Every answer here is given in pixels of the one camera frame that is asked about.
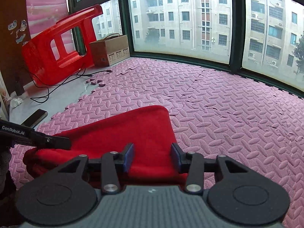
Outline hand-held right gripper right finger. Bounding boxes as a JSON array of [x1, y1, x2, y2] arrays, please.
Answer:
[[170, 143, 251, 194]]

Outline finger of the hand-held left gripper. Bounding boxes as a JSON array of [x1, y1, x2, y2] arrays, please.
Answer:
[[45, 135, 72, 150]]

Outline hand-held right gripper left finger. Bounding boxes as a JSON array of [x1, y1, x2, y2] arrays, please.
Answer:
[[58, 143, 135, 194]]

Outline red pants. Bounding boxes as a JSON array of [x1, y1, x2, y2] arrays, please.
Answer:
[[23, 105, 190, 188]]

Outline smartphone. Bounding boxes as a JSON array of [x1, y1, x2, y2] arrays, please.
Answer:
[[21, 109, 48, 129]]

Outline white crumpled tissue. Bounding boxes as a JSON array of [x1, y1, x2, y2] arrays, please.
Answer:
[[9, 97, 24, 107]]

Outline pink foam mat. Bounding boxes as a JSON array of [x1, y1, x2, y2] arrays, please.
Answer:
[[8, 57, 304, 228]]

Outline red plastic stool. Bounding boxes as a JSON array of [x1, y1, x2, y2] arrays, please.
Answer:
[[21, 4, 104, 87]]

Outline brown board with stickers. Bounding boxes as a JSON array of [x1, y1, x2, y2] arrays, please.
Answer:
[[0, 0, 32, 95]]

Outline cardboard box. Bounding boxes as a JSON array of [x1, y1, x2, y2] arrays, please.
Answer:
[[89, 34, 131, 67]]

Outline pink printed curtain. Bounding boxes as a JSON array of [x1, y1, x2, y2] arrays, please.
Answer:
[[26, 0, 69, 43]]

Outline apartment building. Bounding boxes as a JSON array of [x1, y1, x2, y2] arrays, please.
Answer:
[[95, 0, 304, 76]]

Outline tree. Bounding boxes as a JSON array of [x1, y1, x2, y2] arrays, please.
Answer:
[[293, 40, 304, 76]]

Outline black usb cable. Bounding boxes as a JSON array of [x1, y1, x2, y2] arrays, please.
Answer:
[[47, 70, 113, 93]]

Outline green window frame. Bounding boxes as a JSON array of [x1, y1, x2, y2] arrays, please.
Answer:
[[66, 0, 304, 98]]

